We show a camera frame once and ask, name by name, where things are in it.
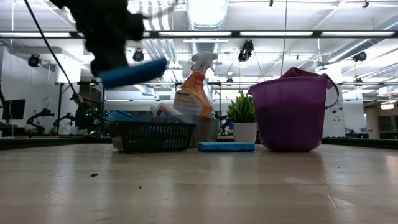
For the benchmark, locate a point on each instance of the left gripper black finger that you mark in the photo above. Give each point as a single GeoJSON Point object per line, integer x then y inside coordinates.
{"type": "Point", "coordinates": [107, 60]}

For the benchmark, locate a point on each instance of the black plastic slotted basket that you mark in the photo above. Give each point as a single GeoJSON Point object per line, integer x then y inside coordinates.
{"type": "Point", "coordinates": [155, 137]}

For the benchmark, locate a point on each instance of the orange spray bottle white trigger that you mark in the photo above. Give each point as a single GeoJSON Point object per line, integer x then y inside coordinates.
{"type": "Point", "coordinates": [192, 99]}

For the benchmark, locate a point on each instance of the magenta cloth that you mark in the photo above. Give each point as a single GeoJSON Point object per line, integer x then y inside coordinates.
{"type": "Point", "coordinates": [298, 72]}

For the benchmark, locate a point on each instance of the background black robot arm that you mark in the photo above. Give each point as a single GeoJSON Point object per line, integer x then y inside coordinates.
{"type": "Point", "coordinates": [63, 119]}
{"type": "Point", "coordinates": [38, 116]}

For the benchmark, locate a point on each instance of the black ceiling spotlight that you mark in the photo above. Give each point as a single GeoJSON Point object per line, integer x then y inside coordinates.
{"type": "Point", "coordinates": [360, 56]}
{"type": "Point", "coordinates": [34, 60]}
{"type": "Point", "coordinates": [138, 56]}

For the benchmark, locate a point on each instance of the person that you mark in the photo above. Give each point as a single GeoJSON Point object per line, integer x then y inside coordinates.
{"type": "Point", "coordinates": [82, 118]}

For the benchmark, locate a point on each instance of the black monitor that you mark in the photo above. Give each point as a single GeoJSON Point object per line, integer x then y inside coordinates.
{"type": "Point", "coordinates": [14, 109]}

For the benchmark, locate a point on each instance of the small dark debris piece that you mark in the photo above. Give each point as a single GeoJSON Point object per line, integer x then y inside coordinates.
{"type": "Point", "coordinates": [94, 175]}

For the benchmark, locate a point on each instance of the grey translucent caddy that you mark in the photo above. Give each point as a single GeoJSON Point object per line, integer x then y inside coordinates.
{"type": "Point", "coordinates": [206, 130]}

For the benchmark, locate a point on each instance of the green plant white pot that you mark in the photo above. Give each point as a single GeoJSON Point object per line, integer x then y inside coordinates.
{"type": "Point", "coordinates": [245, 132]}

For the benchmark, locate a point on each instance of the overhead light bar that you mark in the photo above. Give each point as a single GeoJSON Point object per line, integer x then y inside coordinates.
{"type": "Point", "coordinates": [280, 33]}

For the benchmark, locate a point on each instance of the purple plastic bucket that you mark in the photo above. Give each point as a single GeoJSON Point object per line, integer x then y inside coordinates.
{"type": "Point", "coordinates": [289, 118]}

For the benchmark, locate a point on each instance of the black aluminium table frame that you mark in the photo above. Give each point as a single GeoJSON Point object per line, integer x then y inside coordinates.
{"type": "Point", "coordinates": [46, 142]}

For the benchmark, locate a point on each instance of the black overhead camera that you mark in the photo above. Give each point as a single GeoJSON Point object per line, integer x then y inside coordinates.
{"type": "Point", "coordinates": [245, 51]}

